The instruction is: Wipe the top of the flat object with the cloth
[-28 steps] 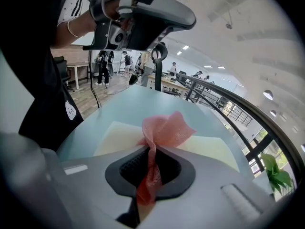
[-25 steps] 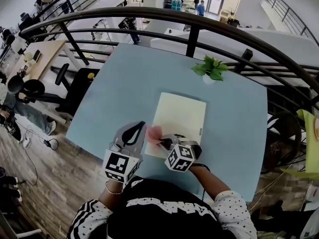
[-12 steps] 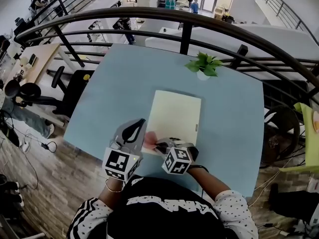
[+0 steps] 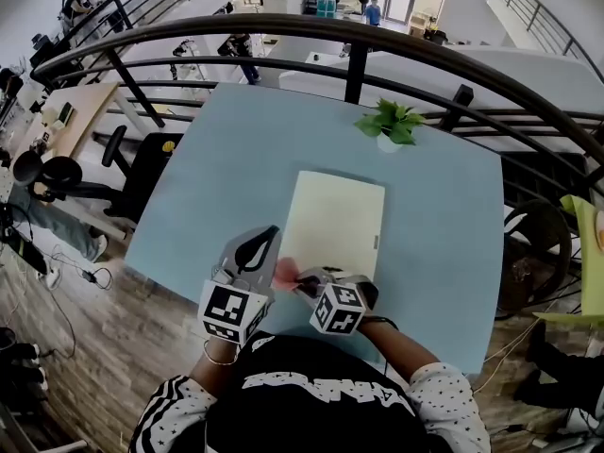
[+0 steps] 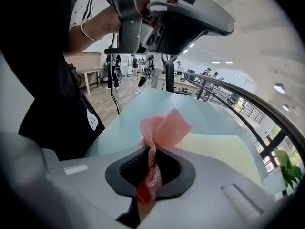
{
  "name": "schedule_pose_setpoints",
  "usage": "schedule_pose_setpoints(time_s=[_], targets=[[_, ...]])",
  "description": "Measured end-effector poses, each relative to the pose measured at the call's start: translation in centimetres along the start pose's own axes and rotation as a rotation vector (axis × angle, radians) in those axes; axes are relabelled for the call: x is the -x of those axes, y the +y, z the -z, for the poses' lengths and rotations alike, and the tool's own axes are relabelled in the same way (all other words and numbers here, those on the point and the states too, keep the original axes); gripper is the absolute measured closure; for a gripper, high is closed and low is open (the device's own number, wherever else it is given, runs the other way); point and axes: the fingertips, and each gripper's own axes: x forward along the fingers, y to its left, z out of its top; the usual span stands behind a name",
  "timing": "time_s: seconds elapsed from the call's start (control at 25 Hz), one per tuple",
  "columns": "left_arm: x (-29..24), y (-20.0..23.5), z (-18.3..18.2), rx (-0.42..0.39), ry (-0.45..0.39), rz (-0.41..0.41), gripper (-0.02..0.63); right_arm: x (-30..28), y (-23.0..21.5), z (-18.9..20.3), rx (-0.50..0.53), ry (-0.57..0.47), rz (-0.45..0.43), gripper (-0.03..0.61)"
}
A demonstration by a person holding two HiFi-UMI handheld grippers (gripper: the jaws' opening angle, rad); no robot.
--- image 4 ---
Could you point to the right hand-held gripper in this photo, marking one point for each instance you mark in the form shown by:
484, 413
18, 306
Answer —
337, 309

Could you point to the person in black t-shirt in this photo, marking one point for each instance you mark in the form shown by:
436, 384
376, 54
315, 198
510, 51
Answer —
321, 408

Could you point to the pink cloth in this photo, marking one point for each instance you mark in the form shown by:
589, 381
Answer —
288, 274

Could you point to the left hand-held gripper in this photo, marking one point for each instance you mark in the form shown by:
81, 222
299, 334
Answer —
224, 307

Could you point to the person's right forearm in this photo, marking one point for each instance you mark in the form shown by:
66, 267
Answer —
401, 347

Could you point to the white box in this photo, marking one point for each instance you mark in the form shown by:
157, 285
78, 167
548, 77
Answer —
61, 116

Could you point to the black power adapter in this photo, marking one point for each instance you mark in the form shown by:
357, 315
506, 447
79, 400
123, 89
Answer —
88, 275

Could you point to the black office chair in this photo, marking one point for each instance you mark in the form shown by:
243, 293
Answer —
151, 177

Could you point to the black metal railing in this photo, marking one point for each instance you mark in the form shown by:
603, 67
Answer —
283, 21

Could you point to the light wooden desk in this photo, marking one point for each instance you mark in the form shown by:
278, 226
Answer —
89, 111

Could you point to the person's left forearm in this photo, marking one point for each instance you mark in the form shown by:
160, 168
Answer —
212, 375

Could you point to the cream rectangular board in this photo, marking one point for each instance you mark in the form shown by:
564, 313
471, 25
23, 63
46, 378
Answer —
335, 215

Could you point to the dark wicker chair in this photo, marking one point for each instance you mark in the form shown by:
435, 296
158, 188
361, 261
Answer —
538, 253

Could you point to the green plant in white pot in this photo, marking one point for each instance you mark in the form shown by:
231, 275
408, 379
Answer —
391, 123

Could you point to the light blue table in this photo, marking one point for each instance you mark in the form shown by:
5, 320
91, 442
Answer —
226, 182

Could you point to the plate with food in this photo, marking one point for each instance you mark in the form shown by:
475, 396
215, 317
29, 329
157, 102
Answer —
600, 231

